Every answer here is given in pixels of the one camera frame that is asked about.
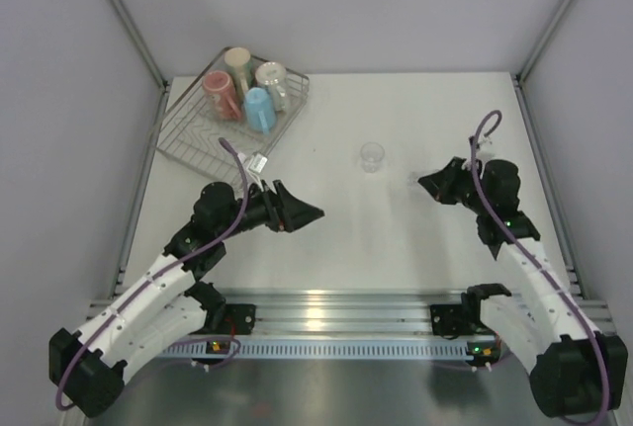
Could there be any beige ceramic mug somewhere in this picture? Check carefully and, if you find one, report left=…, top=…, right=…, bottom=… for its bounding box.
left=224, top=47, right=254, bottom=101

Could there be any light blue mug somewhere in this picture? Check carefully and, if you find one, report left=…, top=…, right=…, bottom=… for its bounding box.
left=243, top=87, right=277, bottom=134

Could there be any wire dish rack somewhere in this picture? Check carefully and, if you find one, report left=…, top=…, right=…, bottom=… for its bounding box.
left=156, top=47, right=310, bottom=188

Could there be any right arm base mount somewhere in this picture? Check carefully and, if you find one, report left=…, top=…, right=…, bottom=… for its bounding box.
left=429, top=283, right=511, bottom=340

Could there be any left aluminium frame post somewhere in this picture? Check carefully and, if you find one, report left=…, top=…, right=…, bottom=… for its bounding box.
left=107, top=0, right=168, bottom=92

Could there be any aluminium frame post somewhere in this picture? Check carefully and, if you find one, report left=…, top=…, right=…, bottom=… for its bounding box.
left=513, top=0, right=578, bottom=89
left=107, top=0, right=168, bottom=92

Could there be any pink cartoon mug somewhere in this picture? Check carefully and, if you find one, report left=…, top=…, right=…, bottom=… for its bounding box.
left=202, top=70, right=242, bottom=121

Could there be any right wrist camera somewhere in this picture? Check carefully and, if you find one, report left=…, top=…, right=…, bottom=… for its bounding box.
left=469, top=134, right=494, bottom=153

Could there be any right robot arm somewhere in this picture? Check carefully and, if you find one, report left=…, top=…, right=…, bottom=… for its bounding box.
left=416, top=157, right=628, bottom=417

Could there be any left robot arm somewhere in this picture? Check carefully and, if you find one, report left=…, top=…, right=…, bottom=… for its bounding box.
left=48, top=180, right=324, bottom=418

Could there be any perforated cable tray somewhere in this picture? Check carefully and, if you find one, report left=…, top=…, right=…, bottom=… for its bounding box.
left=159, top=338, right=473, bottom=361

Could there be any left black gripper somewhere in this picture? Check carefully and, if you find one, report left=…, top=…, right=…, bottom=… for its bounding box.
left=217, top=179, right=323, bottom=241

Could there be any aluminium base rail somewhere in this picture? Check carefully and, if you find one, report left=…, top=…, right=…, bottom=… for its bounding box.
left=86, top=288, right=619, bottom=346

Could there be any right aluminium frame post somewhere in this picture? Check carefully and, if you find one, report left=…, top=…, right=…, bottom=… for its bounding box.
left=513, top=0, right=578, bottom=89

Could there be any clear glass cup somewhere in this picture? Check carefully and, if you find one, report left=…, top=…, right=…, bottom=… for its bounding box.
left=360, top=141, right=386, bottom=174

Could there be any white mug orange inside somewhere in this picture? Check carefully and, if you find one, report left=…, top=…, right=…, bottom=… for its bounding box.
left=255, top=61, right=291, bottom=112

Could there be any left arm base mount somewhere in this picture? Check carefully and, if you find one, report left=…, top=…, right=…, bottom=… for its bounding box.
left=185, top=281, right=256, bottom=336

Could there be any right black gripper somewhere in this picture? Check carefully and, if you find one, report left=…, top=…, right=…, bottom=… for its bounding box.
left=419, top=156, right=492, bottom=216

